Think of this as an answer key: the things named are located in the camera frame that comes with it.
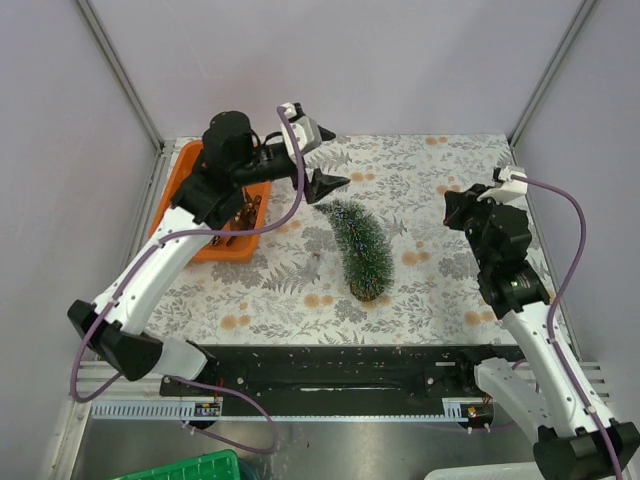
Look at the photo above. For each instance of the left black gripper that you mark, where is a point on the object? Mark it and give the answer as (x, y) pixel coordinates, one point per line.
(320, 183)

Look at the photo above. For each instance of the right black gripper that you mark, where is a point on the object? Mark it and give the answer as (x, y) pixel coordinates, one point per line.
(460, 203)

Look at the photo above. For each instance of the brown leaf decoration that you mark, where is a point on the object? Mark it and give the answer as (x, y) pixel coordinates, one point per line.
(244, 219)

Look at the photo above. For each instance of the small green christmas tree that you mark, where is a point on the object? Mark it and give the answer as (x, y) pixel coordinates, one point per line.
(365, 250)

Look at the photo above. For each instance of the orange plastic bin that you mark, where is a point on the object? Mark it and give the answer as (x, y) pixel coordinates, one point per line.
(227, 249)

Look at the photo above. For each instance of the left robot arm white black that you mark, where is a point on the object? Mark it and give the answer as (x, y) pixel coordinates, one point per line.
(232, 158)

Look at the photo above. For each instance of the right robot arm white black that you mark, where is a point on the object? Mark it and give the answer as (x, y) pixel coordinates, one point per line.
(573, 433)

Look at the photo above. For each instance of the floral patterned table mat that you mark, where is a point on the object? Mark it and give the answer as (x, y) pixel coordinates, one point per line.
(293, 289)

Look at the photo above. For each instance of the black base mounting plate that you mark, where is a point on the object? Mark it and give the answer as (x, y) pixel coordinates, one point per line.
(371, 373)

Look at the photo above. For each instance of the white plastic container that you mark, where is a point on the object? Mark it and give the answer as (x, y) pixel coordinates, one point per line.
(508, 471)

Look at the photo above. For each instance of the green plastic crate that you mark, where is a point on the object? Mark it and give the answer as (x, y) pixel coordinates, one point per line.
(222, 465)

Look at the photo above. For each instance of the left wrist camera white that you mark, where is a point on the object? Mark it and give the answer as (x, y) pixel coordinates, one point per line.
(306, 130)

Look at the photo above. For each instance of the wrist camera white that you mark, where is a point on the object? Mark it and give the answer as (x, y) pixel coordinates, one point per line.
(306, 130)
(507, 185)

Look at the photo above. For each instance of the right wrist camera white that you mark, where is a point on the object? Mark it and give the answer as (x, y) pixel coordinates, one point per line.
(507, 185)

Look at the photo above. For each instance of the white slotted cable duct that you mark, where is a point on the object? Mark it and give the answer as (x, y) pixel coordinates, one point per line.
(311, 409)

